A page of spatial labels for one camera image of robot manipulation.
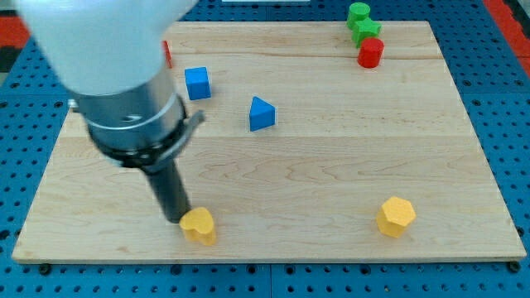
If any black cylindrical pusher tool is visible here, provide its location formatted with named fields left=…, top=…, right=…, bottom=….
left=142, top=161, right=191, bottom=224

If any yellow heart block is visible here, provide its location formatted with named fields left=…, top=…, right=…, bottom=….
left=179, top=207, right=217, bottom=246

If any red block behind arm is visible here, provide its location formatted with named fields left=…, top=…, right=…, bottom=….
left=162, top=41, right=173, bottom=69

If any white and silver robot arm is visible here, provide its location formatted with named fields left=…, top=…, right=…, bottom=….
left=15, top=0, right=205, bottom=223

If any blue cube block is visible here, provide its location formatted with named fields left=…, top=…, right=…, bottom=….
left=185, top=66, right=211, bottom=100

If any blue triangle block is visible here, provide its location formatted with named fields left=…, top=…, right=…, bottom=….
left=248, top=97, right=276, bottom=132

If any light wooden board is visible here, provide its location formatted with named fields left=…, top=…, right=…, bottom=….
left=12, top=21, right=527, bottom=264

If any red cylinder block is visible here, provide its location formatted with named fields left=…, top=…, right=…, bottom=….
left=358, top=37, right=384, bottom=69

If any green star block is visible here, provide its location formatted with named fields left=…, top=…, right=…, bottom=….
left=351, top=17, right=382, bottom=48

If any yellow hexagon block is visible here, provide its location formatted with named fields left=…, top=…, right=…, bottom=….
left=376, top=196, right=417, bottom=238

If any green cylinder block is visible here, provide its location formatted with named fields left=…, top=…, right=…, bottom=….
left=346, top=2, right=371, bottom=30

